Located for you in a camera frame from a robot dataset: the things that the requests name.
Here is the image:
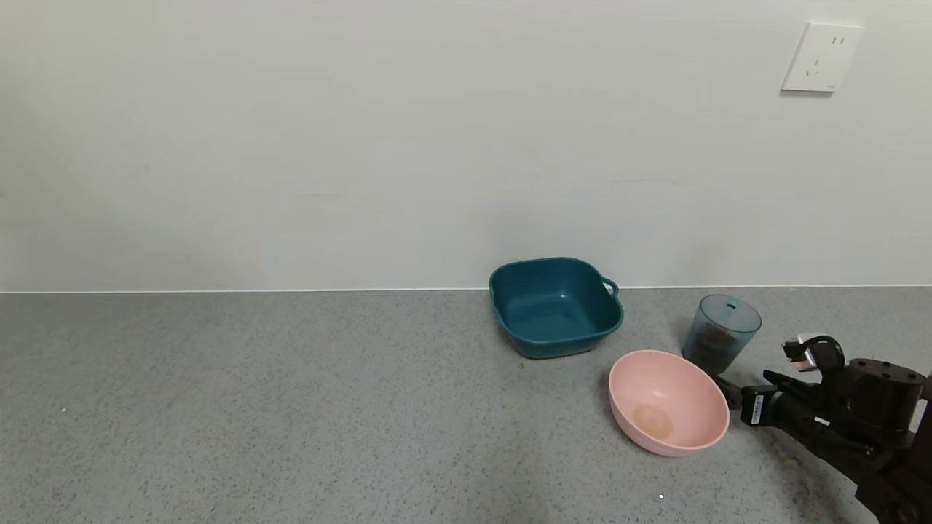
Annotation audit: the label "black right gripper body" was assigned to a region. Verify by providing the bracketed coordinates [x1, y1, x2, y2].
[740, 384, 826, 436]

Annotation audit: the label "dark brown solid pellets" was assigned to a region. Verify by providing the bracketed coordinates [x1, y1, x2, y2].
[692, 324, 738, 366]

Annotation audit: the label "translucent blue-grey handled cup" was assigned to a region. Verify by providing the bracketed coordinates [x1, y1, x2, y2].
[682, 294, 763, 376]

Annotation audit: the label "pink plastic bowl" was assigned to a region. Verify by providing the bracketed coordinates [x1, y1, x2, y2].
[608, 349, 730, 458]

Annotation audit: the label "teal square plastic basin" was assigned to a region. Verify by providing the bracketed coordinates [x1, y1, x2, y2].
[489, 257, 625, 360]

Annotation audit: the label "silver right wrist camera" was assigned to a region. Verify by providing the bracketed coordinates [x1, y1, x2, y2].
[782, 333, 824, 373]

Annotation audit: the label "black camera cable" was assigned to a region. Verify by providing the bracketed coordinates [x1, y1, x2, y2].
[799, 335, 847, 381]

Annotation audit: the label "white wall socket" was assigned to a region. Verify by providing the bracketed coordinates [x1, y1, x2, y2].
[781, 23, 866, 94]

